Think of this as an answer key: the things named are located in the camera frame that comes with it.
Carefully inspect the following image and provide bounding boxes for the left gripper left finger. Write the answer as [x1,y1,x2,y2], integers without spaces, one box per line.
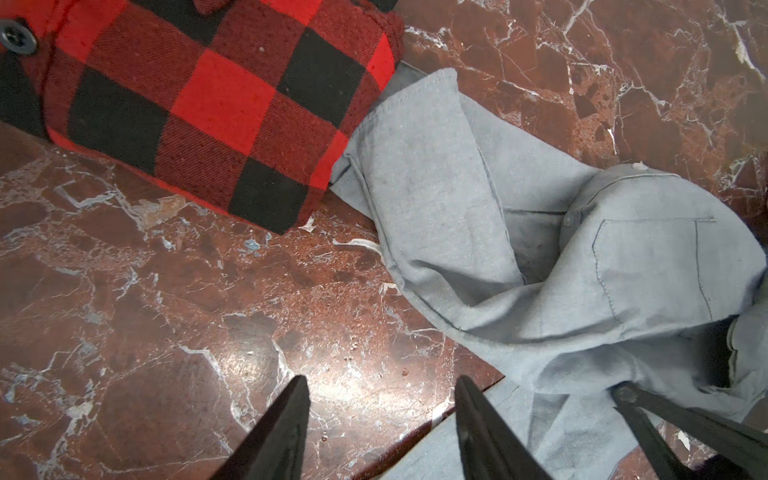
[211,375,311,480]

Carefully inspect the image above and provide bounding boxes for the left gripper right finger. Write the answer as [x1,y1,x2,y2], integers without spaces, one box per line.
[454,375,549,480]

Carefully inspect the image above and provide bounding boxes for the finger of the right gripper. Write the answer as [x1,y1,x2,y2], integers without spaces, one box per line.
[617,382,767,479]
[610,389,693,480]

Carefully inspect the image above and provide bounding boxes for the grey long sleeve shirt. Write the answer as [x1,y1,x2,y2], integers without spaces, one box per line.
[332,65,767,479]

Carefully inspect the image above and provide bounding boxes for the red black plaid shirt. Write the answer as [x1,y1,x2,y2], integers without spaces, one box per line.
[1,0,404,234]

